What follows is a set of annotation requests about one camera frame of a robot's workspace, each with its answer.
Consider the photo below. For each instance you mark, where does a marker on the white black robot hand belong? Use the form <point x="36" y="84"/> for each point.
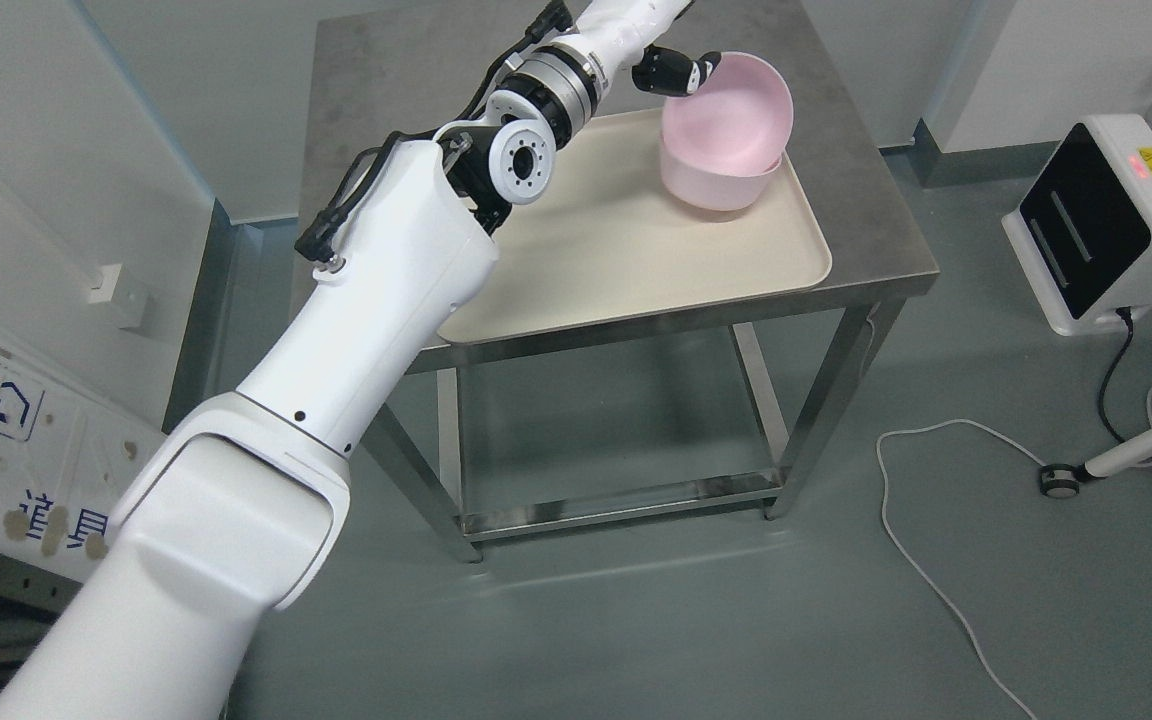
<point x="619" y="34"/>

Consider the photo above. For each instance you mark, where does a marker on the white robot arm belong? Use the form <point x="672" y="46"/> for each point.
<point x="236" y="512"/>

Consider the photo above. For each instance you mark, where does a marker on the beige plastic tray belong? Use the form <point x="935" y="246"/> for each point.
<point x="608" y="242"/>

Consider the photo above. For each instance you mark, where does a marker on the stainless steel table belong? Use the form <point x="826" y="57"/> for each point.
<point x="374" y="71"/>

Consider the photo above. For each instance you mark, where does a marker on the white black box device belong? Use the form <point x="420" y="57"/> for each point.
<point x="1083" y="232"/>

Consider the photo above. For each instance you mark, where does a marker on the white stand leg with caster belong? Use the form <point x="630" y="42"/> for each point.
<point x="1065" y="481"/>

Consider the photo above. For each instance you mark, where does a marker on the white printed sign panel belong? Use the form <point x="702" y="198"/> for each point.
<point x="66" y="457"/>

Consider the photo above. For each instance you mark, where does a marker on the white wall socket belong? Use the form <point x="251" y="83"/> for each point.
<point x="121" y="298"/>

